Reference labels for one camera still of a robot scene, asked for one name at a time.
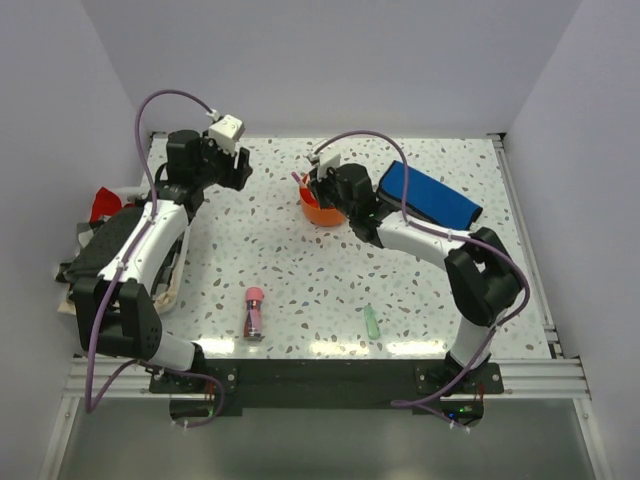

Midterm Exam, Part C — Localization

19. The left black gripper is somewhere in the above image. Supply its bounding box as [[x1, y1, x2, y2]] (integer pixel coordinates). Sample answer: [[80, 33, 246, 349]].
[[194, 131, 252, 192]]

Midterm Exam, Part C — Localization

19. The orange round organizer container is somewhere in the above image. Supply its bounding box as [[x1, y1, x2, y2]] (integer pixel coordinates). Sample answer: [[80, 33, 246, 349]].
[[299, 187, 345, 227]]

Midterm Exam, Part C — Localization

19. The pink capped glitter tube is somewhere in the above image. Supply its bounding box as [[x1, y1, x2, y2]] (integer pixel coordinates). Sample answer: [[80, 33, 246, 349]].
[[243, 287, 264, 341]]

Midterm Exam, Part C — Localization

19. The green correction tape pen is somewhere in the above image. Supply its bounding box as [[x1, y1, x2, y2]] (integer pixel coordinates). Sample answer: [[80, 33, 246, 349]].
[[363, 303, 381, 340]]

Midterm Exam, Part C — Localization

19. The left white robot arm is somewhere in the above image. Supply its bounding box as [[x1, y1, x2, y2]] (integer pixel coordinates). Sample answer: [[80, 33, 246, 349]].
[[71, 116, 252, 392]]

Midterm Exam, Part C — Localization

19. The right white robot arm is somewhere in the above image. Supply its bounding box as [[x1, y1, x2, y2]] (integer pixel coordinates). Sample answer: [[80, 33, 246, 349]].
[[307, 164, 530, 393]]

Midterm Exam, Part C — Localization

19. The blue black pencil pouch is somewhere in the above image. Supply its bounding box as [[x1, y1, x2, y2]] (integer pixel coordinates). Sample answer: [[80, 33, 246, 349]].
[[377, 161, 483, 230]]

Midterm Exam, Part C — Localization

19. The pile of folded cloths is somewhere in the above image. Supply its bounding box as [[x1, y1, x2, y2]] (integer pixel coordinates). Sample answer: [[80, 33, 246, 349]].
[[56, 187, 191, 315]]

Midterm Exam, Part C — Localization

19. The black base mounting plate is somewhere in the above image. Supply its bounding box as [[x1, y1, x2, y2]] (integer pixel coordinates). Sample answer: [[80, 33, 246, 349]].
[[148, 357, 505, 417]]

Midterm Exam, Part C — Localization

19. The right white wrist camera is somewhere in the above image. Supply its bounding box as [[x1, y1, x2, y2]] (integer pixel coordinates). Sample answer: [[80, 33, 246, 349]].
[[309, 149, 341, 181]]

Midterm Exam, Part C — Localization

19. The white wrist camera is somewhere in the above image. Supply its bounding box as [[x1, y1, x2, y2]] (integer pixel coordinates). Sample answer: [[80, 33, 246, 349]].
[[208, 114, 245, 154], [309, 149, 341, 181]]

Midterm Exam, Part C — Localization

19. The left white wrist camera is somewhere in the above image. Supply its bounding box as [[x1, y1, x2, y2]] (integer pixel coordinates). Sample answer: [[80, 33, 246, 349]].
[[208, 114, 245, 154]]

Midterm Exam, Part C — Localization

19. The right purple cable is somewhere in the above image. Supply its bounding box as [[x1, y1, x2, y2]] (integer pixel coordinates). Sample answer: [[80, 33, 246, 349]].
[[312, 130, 531, 429]]

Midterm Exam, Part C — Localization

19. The aluminium frame rail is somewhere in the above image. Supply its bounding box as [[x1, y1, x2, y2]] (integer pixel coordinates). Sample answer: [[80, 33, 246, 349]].
[[62, 356, 151, 399]]

